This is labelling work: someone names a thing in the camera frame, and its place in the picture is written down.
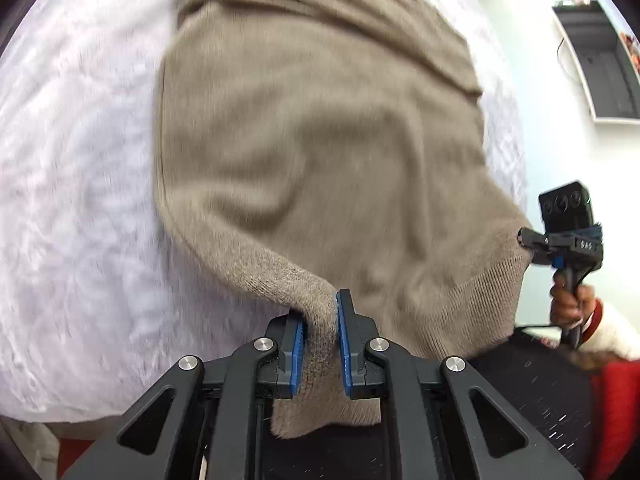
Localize white sleeve forearm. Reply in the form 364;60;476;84
580;298;640;361

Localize person's right hand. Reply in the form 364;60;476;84
550;273;597;330

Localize black speckled trousers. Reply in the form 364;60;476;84
471;330;598;476

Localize lavender embossed bed blanket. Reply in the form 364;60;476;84
0;0;532;426

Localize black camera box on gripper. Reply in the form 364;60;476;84
538;181;596;233

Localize white wall shelf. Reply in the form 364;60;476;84
552;0;639;125

